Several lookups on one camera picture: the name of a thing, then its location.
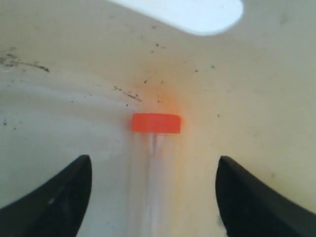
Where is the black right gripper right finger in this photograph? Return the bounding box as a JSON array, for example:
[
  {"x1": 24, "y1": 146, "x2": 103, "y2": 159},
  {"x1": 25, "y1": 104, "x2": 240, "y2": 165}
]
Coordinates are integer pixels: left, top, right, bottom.
[{"x1": 215, "y1": 156, "x2": 316, "y2": 237}]

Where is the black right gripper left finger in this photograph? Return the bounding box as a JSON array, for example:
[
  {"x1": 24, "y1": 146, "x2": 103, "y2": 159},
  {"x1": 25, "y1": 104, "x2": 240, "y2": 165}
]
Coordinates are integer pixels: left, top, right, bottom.
[{"x1": 0, "y1": 155, "x2": 92, "y2": 237}]

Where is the small cream plastic bin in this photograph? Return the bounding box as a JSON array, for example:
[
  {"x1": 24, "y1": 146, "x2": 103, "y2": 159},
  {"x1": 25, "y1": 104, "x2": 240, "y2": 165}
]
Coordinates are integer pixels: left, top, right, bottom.
[{"x1": 0, "y1": 0, "x2": 316, "y2": 237}]

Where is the orange-capped clear tube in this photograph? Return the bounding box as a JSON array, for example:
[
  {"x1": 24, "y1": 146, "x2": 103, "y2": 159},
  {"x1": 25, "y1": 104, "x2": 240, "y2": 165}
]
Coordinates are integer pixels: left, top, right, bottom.
[{"x1": 126, "y1": 113, "x2": 181, "y2": 237}]

